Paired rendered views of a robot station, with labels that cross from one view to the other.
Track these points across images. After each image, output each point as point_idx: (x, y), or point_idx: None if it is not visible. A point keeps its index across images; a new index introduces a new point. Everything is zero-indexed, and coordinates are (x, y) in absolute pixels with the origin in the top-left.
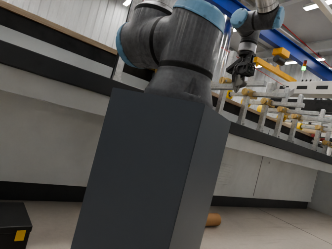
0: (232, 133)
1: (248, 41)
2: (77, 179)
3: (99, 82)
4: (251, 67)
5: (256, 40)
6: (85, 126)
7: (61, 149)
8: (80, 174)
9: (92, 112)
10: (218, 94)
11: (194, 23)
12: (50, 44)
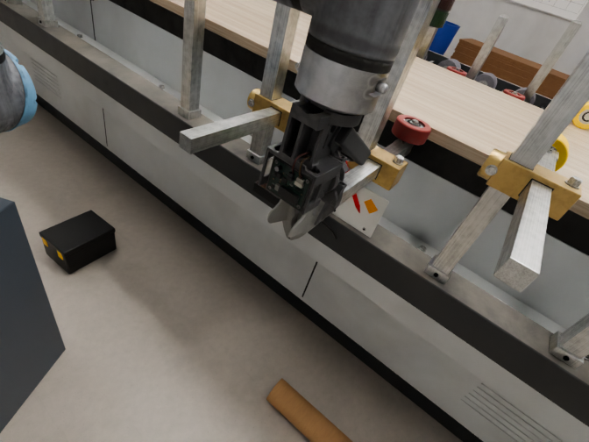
0: (478, 350)
1: (305, 42)
2: (222, 231)
3: (157, 116)
4: (287, 178)
5: (332, 35)
6: None
7: (204, 188)
8: (224, 227)
9: (172, 157)
10: (579, 201)
11: None
12: (179, 39)
